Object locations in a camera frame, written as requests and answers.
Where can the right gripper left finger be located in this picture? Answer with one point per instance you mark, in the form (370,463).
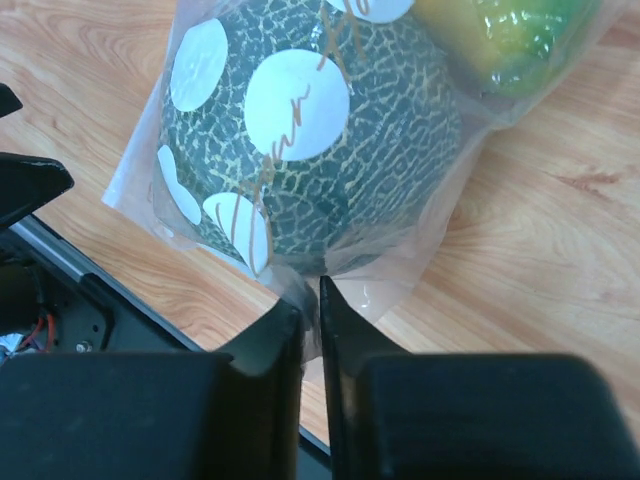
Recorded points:
(232,413)

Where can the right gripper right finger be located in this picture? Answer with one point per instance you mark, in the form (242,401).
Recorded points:
(394,414)

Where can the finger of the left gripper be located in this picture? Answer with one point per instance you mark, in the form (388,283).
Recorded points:
(28,183)
(9,102)

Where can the polka dot zip bag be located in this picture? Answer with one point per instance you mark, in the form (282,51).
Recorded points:
(374,287)

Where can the yellow green pepper toy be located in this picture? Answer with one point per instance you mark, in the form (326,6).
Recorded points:
(512,48)

